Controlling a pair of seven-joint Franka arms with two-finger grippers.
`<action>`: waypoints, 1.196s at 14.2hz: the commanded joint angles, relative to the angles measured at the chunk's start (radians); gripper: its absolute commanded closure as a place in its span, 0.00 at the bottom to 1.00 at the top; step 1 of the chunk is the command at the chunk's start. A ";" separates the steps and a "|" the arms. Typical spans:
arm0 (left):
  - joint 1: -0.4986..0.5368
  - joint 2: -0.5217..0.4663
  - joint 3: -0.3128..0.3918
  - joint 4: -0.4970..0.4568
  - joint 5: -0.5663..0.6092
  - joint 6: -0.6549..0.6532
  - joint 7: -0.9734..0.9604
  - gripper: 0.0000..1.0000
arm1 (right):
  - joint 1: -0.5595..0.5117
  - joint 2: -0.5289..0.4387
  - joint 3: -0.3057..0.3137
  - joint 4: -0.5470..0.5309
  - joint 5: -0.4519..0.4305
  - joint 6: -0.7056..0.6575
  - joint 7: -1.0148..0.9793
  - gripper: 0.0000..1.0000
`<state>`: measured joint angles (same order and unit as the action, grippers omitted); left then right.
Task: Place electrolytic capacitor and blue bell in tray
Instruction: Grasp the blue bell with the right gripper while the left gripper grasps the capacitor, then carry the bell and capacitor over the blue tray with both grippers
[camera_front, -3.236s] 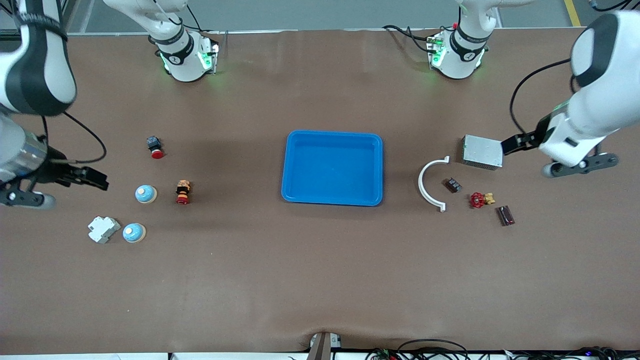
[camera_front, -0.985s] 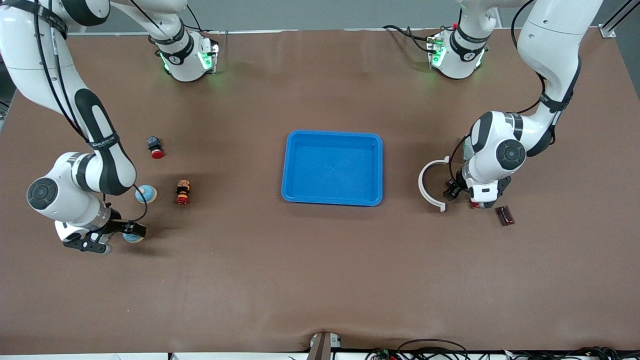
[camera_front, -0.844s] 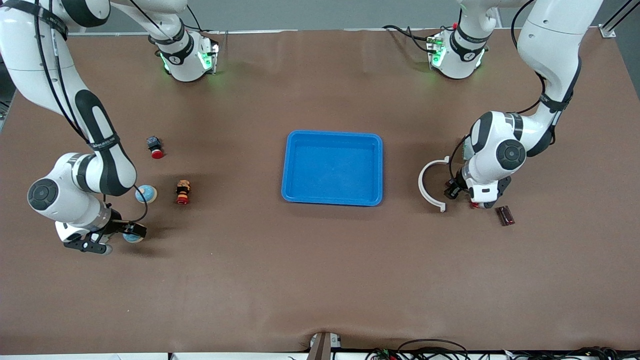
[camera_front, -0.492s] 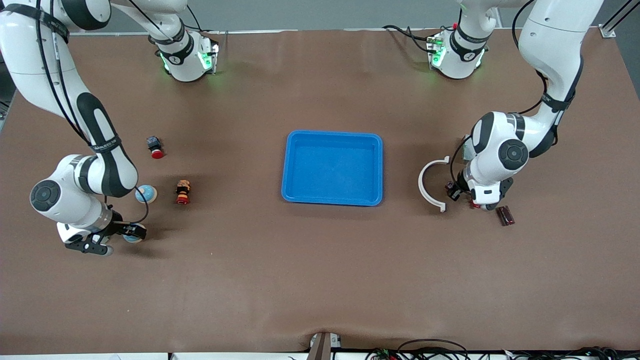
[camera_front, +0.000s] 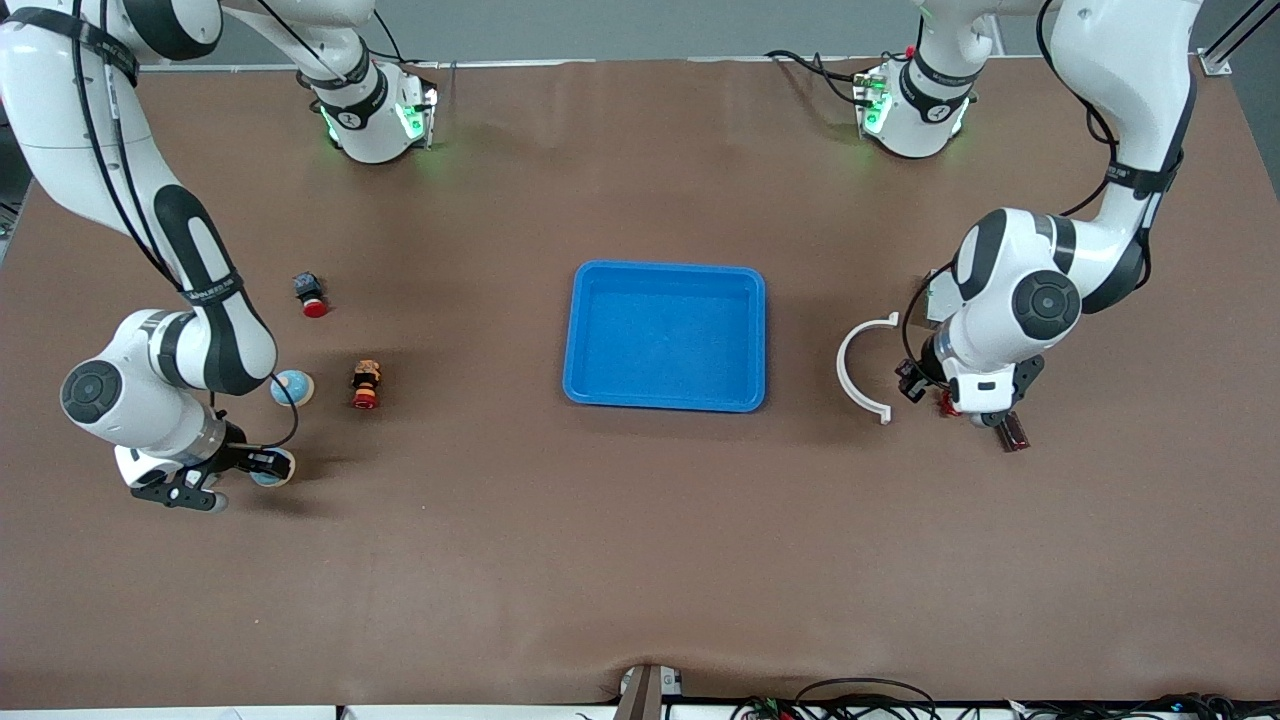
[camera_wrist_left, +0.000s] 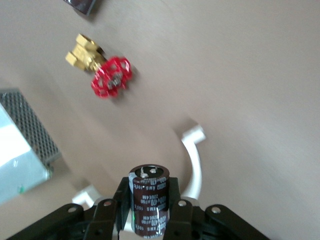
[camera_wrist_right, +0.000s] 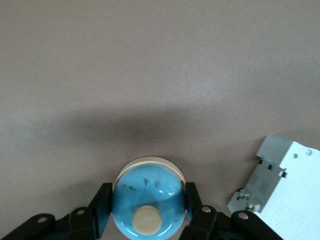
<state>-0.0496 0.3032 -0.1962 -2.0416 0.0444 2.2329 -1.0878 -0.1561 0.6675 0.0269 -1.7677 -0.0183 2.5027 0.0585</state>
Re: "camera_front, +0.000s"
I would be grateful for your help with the aluminium frame with corner bracket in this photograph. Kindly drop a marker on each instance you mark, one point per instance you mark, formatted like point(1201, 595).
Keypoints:
point(1215, 63)

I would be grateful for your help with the red yellow push button switch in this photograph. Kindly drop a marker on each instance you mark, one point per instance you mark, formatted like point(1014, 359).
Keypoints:
point(367, 385)

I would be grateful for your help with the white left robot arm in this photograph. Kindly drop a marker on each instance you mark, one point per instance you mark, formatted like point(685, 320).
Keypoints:
point(1120, 60)

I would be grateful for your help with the blue bell with cream button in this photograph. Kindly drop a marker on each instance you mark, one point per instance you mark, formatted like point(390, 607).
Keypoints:
point(297, 388)
point(272, 481)

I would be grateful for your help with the silver metal power supply box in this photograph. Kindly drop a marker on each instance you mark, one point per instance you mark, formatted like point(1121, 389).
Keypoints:
point(935, 298)

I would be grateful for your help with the white curved plastic bracket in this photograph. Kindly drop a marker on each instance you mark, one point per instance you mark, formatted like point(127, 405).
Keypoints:
point(840, 370)

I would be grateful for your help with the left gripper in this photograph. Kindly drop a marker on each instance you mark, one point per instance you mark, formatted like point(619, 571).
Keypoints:
point(925, 369)

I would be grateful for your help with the black red emergency stop button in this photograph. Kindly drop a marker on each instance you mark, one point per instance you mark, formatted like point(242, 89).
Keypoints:
point(313, 300)

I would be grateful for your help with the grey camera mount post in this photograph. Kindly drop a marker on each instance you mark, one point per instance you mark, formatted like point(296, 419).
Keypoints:
point(640, 695)

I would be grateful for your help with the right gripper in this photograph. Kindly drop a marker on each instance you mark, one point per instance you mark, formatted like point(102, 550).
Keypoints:
point(237, 454)

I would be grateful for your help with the blue plastic tray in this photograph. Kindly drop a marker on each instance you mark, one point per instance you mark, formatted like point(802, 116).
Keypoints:
point(665, 340)

